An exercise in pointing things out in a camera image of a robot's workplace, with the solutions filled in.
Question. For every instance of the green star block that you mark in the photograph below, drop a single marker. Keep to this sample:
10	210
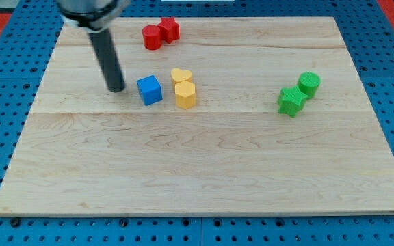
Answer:
291	100

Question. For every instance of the light wooden board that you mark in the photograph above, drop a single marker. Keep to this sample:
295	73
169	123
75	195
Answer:
87	152

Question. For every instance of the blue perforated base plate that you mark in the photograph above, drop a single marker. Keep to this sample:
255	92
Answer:
26	45

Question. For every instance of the yellow hexagon block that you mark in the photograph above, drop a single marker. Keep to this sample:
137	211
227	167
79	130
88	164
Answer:
185	94

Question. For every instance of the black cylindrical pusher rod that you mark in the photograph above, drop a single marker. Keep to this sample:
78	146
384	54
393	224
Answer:
108	61

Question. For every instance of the red star block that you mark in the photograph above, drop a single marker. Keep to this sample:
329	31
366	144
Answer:
170	29

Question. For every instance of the red cylinder block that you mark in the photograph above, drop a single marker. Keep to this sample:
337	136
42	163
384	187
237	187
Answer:
152	37

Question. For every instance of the green cylinder block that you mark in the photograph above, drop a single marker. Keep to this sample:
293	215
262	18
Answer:
308	83

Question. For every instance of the blue cube block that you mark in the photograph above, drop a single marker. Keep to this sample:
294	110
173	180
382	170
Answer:
149	89

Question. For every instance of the yellow heart block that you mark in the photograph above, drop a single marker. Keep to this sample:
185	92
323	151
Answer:
177	75

